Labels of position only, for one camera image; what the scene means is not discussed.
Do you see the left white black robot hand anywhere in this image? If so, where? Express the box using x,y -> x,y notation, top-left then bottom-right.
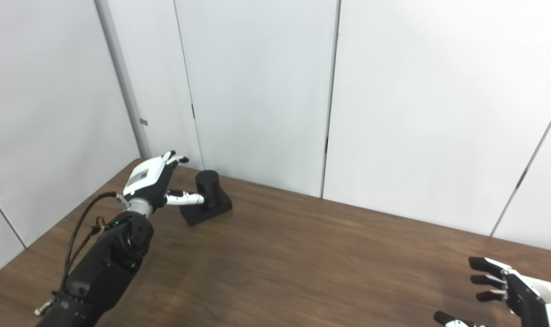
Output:
123,151 -> 205,214

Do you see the black peg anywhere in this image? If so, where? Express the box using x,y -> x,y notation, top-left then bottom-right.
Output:
179,170 -> 233,227

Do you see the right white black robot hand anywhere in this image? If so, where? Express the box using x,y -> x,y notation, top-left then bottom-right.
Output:
433,257 -> 551,327

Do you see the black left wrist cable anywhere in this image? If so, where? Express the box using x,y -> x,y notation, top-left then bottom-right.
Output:
34,192 -> 131,317

